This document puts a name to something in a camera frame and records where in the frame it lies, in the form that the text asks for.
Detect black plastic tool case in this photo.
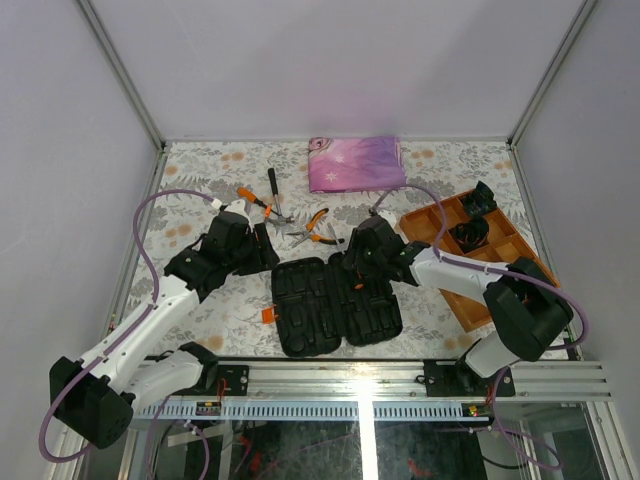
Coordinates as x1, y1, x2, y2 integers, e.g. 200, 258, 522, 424
262, 253, 403, 358

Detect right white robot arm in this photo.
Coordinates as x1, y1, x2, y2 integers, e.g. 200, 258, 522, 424
343, 215, 574, 395

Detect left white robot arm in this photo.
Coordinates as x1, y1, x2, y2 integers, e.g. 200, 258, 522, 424
49, 209, 280, 449

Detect orange handled long-nose pliers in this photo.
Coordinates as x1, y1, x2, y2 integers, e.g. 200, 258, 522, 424
288, 208, 345, 248

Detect small black handled hammer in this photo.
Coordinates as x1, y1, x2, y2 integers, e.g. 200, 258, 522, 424
267, 168, 293, 224

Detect black tape roll middle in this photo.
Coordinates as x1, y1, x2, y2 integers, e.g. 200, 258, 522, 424
449, 217, 489, 253

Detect black tape roll far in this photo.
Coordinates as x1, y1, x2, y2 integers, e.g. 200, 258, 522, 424
460, 181, 497, 218

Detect large black orange screwdriver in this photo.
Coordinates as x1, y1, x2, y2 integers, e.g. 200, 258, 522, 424
353, 270, 364, 291

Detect black tape roll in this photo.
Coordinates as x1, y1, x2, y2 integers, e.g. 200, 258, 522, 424
449, 217, 489, 253
460, 181, 497, 218

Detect wooden compartment tray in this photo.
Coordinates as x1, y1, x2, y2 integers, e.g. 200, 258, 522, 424
399, 189, 562, 334

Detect folded purple cloth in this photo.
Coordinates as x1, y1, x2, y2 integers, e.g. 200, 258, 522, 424
308, 136, 406, 193

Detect aluminium front rail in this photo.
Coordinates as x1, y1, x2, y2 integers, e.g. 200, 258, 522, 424
129, 358, 612, 421

